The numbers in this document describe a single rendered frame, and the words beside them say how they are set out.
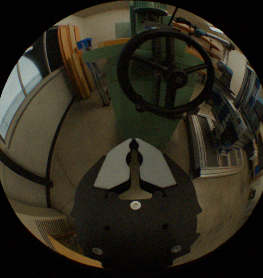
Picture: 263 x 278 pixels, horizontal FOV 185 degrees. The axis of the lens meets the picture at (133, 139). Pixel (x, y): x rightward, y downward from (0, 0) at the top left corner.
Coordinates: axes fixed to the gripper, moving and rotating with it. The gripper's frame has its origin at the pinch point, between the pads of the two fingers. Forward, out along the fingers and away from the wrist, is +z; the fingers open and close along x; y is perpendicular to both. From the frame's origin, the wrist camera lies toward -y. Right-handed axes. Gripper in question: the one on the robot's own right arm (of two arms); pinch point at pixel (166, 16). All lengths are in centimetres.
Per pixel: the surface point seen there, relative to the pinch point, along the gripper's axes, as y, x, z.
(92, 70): -25, 72, 78
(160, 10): 39.8, 16.1, 16.8
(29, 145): 68, 88, 145
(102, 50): 48, 48, 42
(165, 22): 14.9, 17.0, 6.6
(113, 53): 48, 51, 38
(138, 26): 23.4, 29.3, 25.7
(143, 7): 39.2, 15.5, 24.8
